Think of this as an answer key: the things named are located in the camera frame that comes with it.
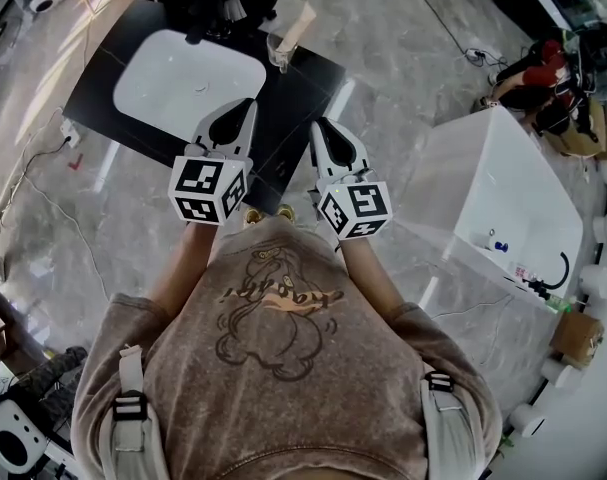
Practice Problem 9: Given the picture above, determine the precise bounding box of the beige toothbrush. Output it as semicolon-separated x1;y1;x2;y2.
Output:
276;4;318;52

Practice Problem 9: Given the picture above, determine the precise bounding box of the black floor cable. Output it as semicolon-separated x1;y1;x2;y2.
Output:
396;0;472;57

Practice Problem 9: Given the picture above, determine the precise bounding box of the black vanity cabinet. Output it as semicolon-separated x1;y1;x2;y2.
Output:
62;0;347;217

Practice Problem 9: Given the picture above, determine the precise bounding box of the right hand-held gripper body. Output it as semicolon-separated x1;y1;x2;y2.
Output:
308;117;394;242

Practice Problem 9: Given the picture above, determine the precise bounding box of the white sink basin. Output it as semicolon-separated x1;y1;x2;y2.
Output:
112;29;269;137

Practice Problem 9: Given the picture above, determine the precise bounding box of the person's right forearm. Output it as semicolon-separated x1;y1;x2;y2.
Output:
338;235;407;322

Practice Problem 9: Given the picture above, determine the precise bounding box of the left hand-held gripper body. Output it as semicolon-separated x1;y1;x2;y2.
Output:
168;97;260;227

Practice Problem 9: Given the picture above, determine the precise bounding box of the clear glass cup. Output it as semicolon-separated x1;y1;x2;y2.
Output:
265;31;298;75

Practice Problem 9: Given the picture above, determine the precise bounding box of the large open cardboard box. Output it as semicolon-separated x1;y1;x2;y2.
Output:
542;96;607;161

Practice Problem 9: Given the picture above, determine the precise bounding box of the white speaker-like device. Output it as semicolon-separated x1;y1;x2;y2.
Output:
0;398;48;475

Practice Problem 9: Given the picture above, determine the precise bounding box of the black curved bathtub faucet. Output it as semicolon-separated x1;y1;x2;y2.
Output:
531;251;571;292

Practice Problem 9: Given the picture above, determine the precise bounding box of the person's left forearm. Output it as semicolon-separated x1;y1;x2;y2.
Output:
145;217;220;319

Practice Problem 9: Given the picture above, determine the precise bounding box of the grey shoulder strap with buckle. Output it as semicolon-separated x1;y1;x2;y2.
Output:
111;343;152;480
420;369;484;480

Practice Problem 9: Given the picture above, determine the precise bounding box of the person's brown printed shirt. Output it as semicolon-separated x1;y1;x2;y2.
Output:
70;216;505;480

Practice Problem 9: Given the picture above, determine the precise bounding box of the white bathtub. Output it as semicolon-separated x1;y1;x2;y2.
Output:
396;104;585;314

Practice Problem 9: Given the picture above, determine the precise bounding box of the small cardboard box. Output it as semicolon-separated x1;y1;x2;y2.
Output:
549;309;606;370

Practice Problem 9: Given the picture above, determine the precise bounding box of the grey floor cable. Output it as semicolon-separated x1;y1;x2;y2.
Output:
0;137;112;302

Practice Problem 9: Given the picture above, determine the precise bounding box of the black sink faucet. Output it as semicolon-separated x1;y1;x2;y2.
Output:
152;0;280;45

